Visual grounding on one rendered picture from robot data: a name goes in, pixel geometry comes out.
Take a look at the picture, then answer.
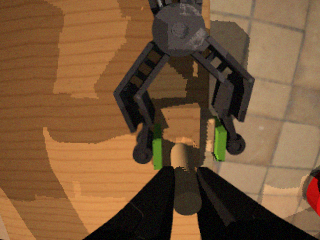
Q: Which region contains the tan cylindrical pin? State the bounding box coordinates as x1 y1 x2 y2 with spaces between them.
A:
171 143 202 216

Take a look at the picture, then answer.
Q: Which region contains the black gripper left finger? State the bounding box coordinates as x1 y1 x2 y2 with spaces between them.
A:
82 166 175 240

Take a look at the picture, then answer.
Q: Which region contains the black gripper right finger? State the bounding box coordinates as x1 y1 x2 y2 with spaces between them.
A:
196 167 319 240

